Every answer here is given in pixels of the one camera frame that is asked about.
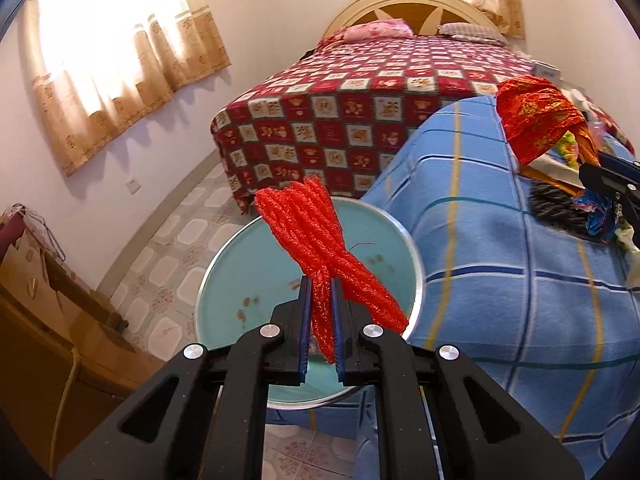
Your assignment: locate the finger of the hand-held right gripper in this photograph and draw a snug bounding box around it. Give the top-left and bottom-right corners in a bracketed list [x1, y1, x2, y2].
[578, 162, 640, 202]
[597, 152, 640, 175]

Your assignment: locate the large beige window curtain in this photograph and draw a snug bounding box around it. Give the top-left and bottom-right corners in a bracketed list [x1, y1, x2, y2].
[20, 0, 233, 177]

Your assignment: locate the round glass table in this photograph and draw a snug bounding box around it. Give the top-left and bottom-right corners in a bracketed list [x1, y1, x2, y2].
[192, 196, 426, 411]

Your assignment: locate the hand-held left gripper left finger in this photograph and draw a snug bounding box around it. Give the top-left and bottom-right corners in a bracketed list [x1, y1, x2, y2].
[55, 276, 313, 480]

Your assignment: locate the pink pillow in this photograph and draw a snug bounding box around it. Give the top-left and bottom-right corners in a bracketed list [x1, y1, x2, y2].
[342, 18, 415, 42]

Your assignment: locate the red patterned bed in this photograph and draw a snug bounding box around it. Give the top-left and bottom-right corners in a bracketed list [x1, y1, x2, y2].
[210, 35, 640, 213]

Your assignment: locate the red foam fruit net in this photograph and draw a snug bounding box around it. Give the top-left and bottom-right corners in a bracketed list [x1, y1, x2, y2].
[254, 177, 410, 365]

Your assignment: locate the beige cable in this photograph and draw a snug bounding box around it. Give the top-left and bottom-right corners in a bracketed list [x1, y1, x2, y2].
[50, 345, 81, 476]

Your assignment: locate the black bristle brush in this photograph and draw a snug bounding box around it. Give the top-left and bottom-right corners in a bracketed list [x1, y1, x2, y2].
[527, 182, 608, 243]

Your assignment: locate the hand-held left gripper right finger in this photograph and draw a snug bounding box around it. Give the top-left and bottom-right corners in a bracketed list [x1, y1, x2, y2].
[332, 277, 586, 480]

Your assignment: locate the thin wire hanger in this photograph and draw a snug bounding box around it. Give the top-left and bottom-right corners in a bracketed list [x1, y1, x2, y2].
[5, 203, 66, 262]

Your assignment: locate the blue plaid blanket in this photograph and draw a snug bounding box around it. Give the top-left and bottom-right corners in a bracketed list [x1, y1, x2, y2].
[312, 94, 640, 480]

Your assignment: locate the red and gold cloth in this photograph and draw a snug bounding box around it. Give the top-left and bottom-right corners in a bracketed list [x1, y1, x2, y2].
[495, 75, 601, 167]

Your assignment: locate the cream wooden headboard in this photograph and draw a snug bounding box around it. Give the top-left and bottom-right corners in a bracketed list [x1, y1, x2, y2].
[322, 0, 511, 43]

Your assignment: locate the blue crumpled wrapper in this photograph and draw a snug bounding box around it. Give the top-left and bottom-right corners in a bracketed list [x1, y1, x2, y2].
[574, 192, 622, 237]

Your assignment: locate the plaid pillow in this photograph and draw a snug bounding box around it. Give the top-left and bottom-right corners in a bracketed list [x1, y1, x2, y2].
[437, 22, 508, 46]

